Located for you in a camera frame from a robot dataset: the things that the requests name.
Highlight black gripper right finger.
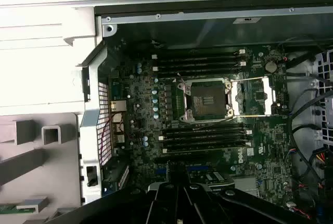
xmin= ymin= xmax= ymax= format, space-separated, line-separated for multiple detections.
xmin=178 ymin=161 xmax=315 ymax=224

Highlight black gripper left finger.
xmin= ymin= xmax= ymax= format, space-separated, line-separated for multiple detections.
xmin=46 ymin=160 xmax=181 ymax=224

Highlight metal socket cover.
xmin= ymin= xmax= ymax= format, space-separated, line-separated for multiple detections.
xmin=229 ymin=76 xmax=277 ymax=118

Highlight CPU socket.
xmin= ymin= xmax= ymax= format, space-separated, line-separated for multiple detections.
xmin=176 ymin=77 xmax=235 ymax=123

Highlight black expansion slot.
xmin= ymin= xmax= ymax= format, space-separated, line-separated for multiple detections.
xmin=153 ymin=155 xmax=227 ymax=167

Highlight black RAM slot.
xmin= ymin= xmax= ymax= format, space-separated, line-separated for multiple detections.
xmin=163 ymin=135 xmax=248 ymax=148
xmin=156 ymin=54 xmax=241 ymax=66
xmin=162 ymin=122 xmax=248 ymax=135
xmin=157 ymin=66 xmax=241 ymax=78

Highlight green motherboard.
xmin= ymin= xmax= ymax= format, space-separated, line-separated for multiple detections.
xmin=108 ymin=40 xmax=293 ymax=209

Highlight grey parts rack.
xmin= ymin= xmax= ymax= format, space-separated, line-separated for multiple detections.
xmin=0 ymin=111 xmax=79 ymax=224

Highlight round silver coin battery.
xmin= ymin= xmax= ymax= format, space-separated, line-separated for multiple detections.
xmin=264 ymin=60 xmax=278 ymax=73

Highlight open PC case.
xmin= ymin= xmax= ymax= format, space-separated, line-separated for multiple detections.
xmin=75 ymin=0 xmax=333 ymax=224

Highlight red orange wire bundle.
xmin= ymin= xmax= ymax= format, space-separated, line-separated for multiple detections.
xmin=309 ymin=150 xmax=326 ymax=164

